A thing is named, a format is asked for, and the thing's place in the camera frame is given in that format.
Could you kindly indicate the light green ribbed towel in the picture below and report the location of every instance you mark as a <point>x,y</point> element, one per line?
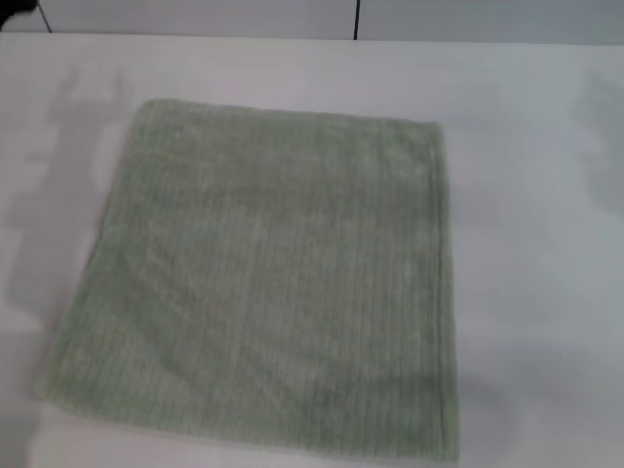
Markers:
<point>273,268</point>

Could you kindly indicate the dark background object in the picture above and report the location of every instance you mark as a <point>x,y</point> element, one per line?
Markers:
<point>14,6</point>

